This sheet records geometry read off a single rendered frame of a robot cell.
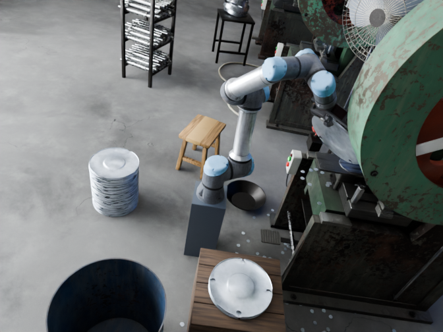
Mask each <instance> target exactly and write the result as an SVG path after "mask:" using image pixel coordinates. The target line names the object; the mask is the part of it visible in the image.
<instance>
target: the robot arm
mask: <svg viewBox="0 0 443 332"><path fill-rule="evenodd" d="M298 78H304V79H305V81H306V83H307V84H308V85H309V87H310V89H311V90H312V92H313V95H314V96H313V97H312V99H311V100H312V101H313V102H314V103H313V105H312V107H311V109H310V111H311V113H312V115H314V116H315V117H318V119H319V120H320V121H322V122H323V124H324V126H327V127H331V126H333V125H334V124H333V122H332V121H333V120H334V121H338V122H339V123H341V124H342V125H343V126H344V127H346V128H347V113H348V111H346V110H345V109H344V108H343V107H341V106H340V105H339V104H338V103H336V100H337V97H336V81H335V79H334V76H333V75H332V74H331V73H330V72H328V71H326V69H325V68H324V66H323V65H322V63H321V62H320V60H319V58H318V56H317V55H316V54H315V53H314V51H313V50H311V49H304V50H301V51H300V52H298V54H296V56H293V57H271V58H267V59H266V60H265V62H264V63H263V65H262V66H260V67H258V68H257V69H254V70H252V71H250V72H248V73H246V74H244V75H242V76H240V77H238V78H230V79H229V80H227V81H225V82H224V83H223V84H222V86H221V90H220V94H221V97H222V99H223V100H224V101H225V102H226V103H228V104H230V105H237V106H238V108H239V116H238V120H237V128H236V132H235V139H234V145H233V149H232V150H231V151H230V152H229V157H228V158H225V157H224V156H219V155H213V156H211V157H209V158H208V159H207V160H206V162H205V165H204V172H203V176H202V182H201V183H200V184H199V186H198V188H197V191H196V195H197V197H198V199H199V200H200V201H201V202H204V203H205V204H211V205H214V204H218V203H220V202H222V200H223V199H224V196H225V191H224V187H223V184H224V182H225V181H227V180H232V179H238V178H241V177H246V176H249V175H250V174H251V173H252V172H253V170H254V159H253V158H252V156H251V154H250V153H249V152H250V148H251V142H252V136H253V132H254V125H255V121H256V115H257V112H258V111H259V110H261V108H262V103H265V102H267V101H268V99H269V97H270V90H269V87H268V86H270V85H272V84H275V83H277V82H280V81H282V80H291V79H298Z"/></svg>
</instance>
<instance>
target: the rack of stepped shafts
mask: <svg viewBox="0 0 443 332"><path fill-rule="evenodd" d="M125 4H127V5H125ZM172 4H173V5H172ZM118 7H119V8H121V58H120V60H121V64H122V78H126V66H127V65H132V66H134V67H137V68H140V69H142V70H148V87H149V88H151V87H152V76H153V75H155V74H157V73H158V72H159V71H161V70H163V69H165V68H166V67H168V74H169V75H171V69H172V62H173V61H172V60H173V44H174V35H175V18H176V9H177V0H173V2H172V1H169V0H120V5H118ZM127 13H132V14H136V15H139V16H143V17H144V19H142V20H140V19H137V18H136V20H135V19H133V23H131V22H127V23H125V14H127ZM170 17H172V18H171V29H169V28H166V27H163V26H162V25H160V24H156V23H158V22H161V21H163V20H165V19H167V18H170ZM148 18H150V21H148ZM125 26H128V27H129V28H128V30H127V29H125ZM128 40H131V41H134V42H137V43H141V44H137V43H136V44H135V45H133V44H132V47H133V48H132V49H131V48H129V50H128V49H125V42H126V41H128ZM168 43H170V46H169V54H167V53H164V52H162V51H160V50H158V49H159V48H161V47H163V46H165V45H167V44H168ZM125 52H128V53H127V55H126V54H125Z"/></svg>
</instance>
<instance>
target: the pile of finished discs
mask: <svg viewBox="0 0 443 332"><path fill-rule="evenodd" d="M272 289H273V288H272V283H271V280H270V278H269V276H268V275H267V273H266V272H265V271H264V270H263V269H262V268H261V267H260V266H259V265H258V264H256V263H254V262H252V261H250V260H248V259H243V260H242V259H241V258H229V259H226V260H224V261H222V262H220V263H219V264H218V265H217V266H216V267H215V268H214V269H213V270H212V272H211V275H210V278H209V284H208V290H209V294H210V297H211V299H212V301H213V303H214V304H215V305H216V307H217V308H218V309H219V310H220V311H221V312H223V313H224V314H226V315H227V316H229V317H232V318H235V319H239V318H240V319H252V318H255V317H258V316H259V315H261V314H262V313H263V312H264V311H265V310H266V309H267V307H268V306H269V304H270V302H271V300H272V295H273V294H272Z"/></svg>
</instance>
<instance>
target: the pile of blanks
mask: <svg viewBox="0 0 443 332"><path fill-rule="evenodd" d="M89 171H90V182H91V189H92V201H93V205H94V207H95V209H96V210H97V211H98V212H99V213H101V214H102V215H106V216H109V215H110V217H120V216H123V215H126V214H128V213H130V212H131V211H133V210H134V209H135V207H136V206H137V203H138V193H139V166H138V169H137V170H136V171H135V172H133V174H131V175H129V176H127V177H124V178H121V179H106V178H103V177H99V175H96V174H95V173H93V172H92V170H91V169H90V166H89Z"/></svg>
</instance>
